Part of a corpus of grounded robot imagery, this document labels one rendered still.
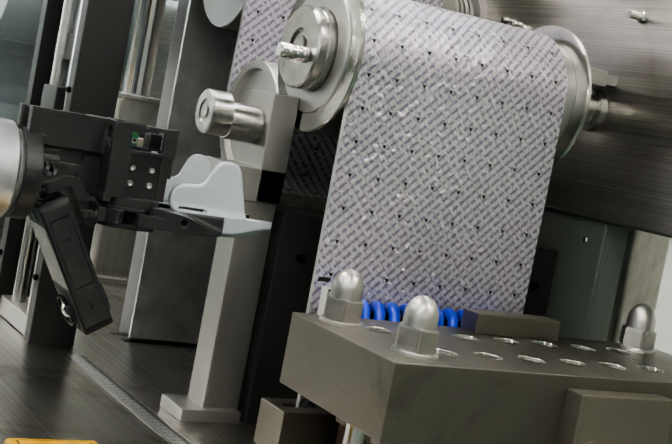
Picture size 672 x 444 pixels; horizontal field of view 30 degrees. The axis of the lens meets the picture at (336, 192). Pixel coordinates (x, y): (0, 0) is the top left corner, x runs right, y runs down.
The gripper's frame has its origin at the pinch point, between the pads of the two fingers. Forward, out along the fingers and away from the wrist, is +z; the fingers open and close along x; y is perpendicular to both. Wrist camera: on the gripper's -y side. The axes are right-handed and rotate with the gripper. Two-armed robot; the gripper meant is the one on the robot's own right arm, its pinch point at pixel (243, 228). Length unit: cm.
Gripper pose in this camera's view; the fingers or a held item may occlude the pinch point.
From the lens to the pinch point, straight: 104.6
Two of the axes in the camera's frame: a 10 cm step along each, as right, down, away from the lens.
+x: -5.0, -1.3, 8.6
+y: 1.8, -9.8, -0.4
